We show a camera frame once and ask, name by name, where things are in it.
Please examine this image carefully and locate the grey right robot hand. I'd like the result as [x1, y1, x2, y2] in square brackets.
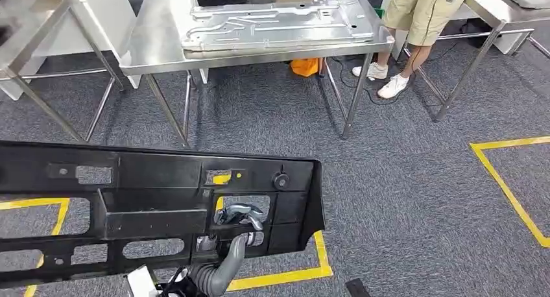
[195, 203, 265, 292]

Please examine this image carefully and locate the long black plastic car panel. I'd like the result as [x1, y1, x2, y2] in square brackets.
[0, 140, 326, 289]

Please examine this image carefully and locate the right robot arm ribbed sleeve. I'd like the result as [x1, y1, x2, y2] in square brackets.
[187, 263, 233, 297]

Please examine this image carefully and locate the black robot foot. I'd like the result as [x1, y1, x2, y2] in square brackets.
[344, 278, 371, 297]

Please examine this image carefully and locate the orange bag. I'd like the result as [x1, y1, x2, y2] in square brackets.
[289, 57, 322, 78]

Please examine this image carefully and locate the steel table with sheet part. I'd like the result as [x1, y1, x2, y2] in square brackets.
[119, 0, 396, 148]

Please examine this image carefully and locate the stamped silver sheet metal part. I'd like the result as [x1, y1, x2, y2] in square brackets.
[180, 1, 376, 54]

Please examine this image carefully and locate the person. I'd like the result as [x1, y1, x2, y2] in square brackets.
[351, 0, 472, 101]

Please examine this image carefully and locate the bare steel table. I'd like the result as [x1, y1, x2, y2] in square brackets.
[0, 0, 126, 144]

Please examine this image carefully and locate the black bag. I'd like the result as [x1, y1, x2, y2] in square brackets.
[460, 19, 492, 47]

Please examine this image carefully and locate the steel table with grey part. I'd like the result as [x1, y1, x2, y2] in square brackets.
[401, 0, 550, 124]

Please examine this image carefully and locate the black cable bundle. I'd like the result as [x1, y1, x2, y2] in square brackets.
[156, 267, 193, 297]

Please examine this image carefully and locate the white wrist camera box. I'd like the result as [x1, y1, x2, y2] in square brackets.
[125, 265, 158, 297]

